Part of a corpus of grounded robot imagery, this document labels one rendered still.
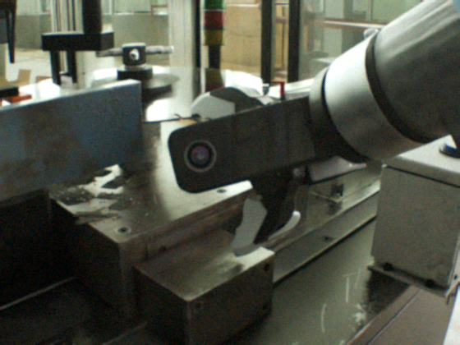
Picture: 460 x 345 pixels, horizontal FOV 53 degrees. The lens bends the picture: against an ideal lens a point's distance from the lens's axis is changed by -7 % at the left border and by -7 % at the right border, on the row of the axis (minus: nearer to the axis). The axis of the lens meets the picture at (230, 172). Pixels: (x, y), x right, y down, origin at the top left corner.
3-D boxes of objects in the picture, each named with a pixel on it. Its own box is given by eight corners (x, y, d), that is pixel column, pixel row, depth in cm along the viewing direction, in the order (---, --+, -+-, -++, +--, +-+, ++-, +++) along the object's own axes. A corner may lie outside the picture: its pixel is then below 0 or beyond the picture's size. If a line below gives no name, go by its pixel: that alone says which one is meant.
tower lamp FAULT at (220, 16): (213, 25, 88) (213, 9, 87) (232, 26, 85) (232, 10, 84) (195, 27, 85) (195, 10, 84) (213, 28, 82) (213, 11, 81)
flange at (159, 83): (155, 99, 53) (154, 76, 52) (73, 94, 57) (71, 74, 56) (194, 80, 63) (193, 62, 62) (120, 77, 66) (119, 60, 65)
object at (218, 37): (213, 43, 89) (213, 26, 88) (232, 44, 86) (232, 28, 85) (195, 44, 86) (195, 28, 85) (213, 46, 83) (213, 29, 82)
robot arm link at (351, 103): (391, 153, 26) (343, 18, 27) (338, 173, 30) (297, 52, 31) (462, 135, 30) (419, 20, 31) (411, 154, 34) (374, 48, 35)
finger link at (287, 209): (277, 252, 42) (310, 175, 36) (263, 257, 41) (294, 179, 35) (248, 215, 45) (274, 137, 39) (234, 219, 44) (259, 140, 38)
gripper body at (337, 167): (324, 186, 44) (424, 149, 34) (246, 208, 40) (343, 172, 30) (298, 108, 45) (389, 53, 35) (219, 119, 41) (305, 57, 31)
